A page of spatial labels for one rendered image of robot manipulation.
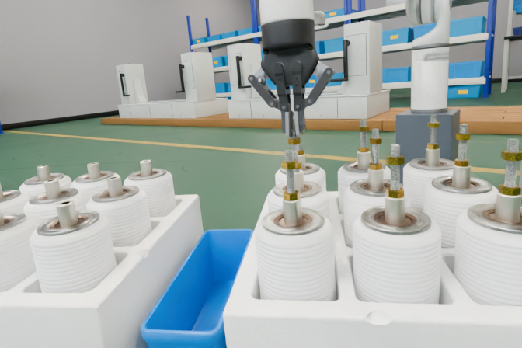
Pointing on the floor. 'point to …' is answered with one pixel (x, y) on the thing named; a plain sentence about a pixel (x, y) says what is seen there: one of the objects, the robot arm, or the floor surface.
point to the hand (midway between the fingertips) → (293, 123)
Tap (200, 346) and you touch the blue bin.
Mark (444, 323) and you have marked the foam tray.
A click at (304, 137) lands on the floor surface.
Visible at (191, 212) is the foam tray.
